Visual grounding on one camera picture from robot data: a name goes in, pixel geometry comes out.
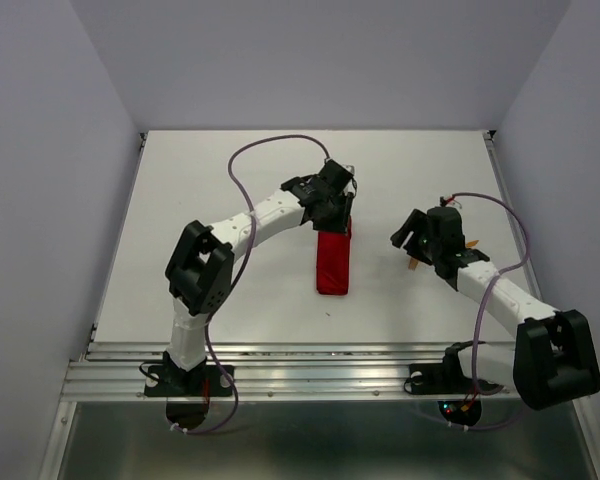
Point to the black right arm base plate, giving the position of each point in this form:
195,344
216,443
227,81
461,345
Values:
437,378

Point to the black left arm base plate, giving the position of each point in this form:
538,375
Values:
204,381

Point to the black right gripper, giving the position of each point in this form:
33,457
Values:
415,223

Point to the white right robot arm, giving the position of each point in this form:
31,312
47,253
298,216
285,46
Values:
553,359

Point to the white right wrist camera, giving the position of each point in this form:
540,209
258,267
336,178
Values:
449,201

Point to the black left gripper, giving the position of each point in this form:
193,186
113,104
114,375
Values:
340,224

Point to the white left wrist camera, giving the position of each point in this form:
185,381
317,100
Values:
349,167

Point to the red cloth napkin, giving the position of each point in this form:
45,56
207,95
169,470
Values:
333,262

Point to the aluminium rail frame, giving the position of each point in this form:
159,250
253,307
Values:
321,379

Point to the orange plastic fork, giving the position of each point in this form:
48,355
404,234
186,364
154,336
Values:
413,264

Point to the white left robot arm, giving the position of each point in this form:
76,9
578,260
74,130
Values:
200,272

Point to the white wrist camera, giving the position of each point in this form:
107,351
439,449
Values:
449,201
349,167

